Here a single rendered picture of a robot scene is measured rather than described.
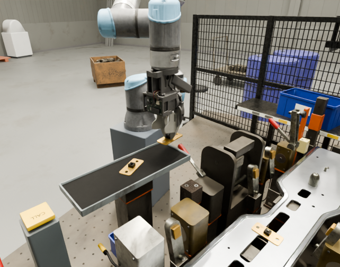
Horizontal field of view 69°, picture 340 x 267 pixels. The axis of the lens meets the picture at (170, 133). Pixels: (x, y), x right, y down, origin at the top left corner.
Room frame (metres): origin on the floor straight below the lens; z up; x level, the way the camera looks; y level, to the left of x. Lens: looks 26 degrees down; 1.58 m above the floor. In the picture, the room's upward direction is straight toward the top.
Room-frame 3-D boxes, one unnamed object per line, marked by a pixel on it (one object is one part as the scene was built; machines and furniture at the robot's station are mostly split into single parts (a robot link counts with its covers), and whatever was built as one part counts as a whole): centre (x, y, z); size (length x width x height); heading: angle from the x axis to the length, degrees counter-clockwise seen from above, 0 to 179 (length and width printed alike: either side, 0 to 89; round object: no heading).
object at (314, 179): (0.75, -0.53, 1.02); 0.03 x 0.03 x 0.07
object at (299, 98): (1.31, -0.78, 1.10); 0.30 x 0.17 x 0.13; 35
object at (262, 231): (0.52, -0.28, 1.01); 0.08 x 0.04 x 0.01; 43
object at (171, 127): (0.64, 0.00, 1.28); 0.06 x 0.03 x 0.09; 142
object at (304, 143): (0.98, -0.60, 0.88); 0.04 x 0.04 x 0.37; 43
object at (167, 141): (0.67, 0.00, 1.24); 0.08 x 0.04 x 0.01; 141
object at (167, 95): (0.65, 0.02, 1.39); 0.09 x 0.08 x 0.12; 142
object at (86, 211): (0.61, 0.12, 1.16); 0.37 x 0.14 x 0.02; 133
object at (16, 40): (9.67, 5.58, 0.64); 0.71 x 0.58 x 1.27; 149
